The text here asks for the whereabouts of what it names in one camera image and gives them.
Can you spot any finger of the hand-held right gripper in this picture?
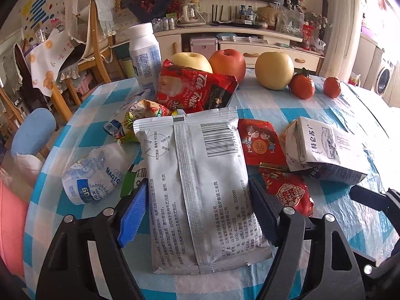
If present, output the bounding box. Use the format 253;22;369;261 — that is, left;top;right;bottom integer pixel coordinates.
349;185;400;216
354;244;400;288

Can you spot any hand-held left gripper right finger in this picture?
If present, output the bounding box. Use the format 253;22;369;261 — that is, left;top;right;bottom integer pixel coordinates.
248;176;366;300

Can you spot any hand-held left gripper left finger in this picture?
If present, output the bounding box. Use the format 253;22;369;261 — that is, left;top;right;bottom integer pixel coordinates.
36;177;149;300

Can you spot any white blue bag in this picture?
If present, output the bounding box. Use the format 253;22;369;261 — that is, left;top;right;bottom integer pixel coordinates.
61;142;133;205

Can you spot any silver foil packet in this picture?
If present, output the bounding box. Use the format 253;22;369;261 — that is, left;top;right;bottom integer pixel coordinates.
133;106;274;275

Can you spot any white milk carton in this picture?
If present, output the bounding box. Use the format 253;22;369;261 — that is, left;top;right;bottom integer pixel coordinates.
284;116;369;186

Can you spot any red tea packet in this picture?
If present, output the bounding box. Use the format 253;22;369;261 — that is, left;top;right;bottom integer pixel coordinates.
154;59;239;115

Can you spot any green wrapper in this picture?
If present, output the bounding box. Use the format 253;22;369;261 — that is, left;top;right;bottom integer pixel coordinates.
120;167;148;198

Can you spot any red patterned snack packet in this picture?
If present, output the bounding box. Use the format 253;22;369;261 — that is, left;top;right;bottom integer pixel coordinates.
259;162;315;218

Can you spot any red cartoon candy packet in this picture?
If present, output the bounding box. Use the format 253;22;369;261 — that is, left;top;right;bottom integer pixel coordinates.
238;119;290;167

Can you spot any small blue wrapper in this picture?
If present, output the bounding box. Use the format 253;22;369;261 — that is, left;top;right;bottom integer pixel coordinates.
104;119;132;140

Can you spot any colourful crumpled wrapper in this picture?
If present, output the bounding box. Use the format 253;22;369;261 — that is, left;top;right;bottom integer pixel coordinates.
123;99;179;143

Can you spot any blue checked tablecloth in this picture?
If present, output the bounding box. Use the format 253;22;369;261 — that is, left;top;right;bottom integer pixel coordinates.
23;69;400;300

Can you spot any clear plastic wrapper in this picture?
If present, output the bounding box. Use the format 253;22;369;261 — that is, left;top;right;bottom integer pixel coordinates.
115;89;157;116

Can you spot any small tangerine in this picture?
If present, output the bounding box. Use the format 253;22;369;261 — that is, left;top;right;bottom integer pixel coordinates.
323;77;342;99

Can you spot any white washing machine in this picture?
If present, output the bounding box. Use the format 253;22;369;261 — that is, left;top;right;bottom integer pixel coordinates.
373;48;400;105

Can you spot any pink cloth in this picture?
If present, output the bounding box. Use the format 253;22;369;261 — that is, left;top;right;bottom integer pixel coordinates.
0;175;29;277

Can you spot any blue chair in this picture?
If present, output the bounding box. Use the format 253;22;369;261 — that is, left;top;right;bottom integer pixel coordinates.
11;108;57;166

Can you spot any tangerine with leaf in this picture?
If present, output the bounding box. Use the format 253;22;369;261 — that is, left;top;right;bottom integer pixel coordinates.
288;68;316;100

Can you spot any yellow pear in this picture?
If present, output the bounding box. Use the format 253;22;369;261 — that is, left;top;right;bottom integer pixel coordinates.
254;51;295;91

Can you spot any green waste bin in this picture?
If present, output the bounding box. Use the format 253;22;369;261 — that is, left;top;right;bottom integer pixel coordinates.
120;58;138;79

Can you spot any red apple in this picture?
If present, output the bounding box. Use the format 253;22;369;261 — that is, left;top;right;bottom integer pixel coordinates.
209;49;246;83

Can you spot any white plastic bottle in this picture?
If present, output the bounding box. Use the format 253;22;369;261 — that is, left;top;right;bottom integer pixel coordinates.
129;23;162;97

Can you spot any wooden chair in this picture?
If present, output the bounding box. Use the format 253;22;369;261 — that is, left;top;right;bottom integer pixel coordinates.
47;0;126;122

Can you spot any yellow apple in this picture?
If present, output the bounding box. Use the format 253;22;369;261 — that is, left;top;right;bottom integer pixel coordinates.
171;52;213;74

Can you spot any cream television cabinet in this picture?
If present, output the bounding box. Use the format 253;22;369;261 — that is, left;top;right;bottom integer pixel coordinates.
153;22;326;76

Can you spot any orange print white cloth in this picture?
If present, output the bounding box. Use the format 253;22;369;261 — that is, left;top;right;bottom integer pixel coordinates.
29;28;76;97

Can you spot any cream curtain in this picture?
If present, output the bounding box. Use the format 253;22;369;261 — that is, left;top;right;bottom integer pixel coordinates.
322;0;369;76

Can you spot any pink storage box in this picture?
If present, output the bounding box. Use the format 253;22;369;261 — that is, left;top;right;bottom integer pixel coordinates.
190;37;218;61

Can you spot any clear plastic bag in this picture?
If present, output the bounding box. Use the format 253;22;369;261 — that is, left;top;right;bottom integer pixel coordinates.
276;4;305;36

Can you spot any white lace cloth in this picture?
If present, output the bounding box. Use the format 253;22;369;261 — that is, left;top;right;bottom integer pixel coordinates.
90;0;118;38

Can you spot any white electric kettle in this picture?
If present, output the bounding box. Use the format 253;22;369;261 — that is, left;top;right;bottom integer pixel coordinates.
179;3;207;27

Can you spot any dark wrapped flower bouquet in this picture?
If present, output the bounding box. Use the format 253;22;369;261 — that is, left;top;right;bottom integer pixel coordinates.
122;0;179;22

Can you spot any colourful wall sticker chart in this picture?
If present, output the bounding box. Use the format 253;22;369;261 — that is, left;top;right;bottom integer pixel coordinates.
19;0;52;29

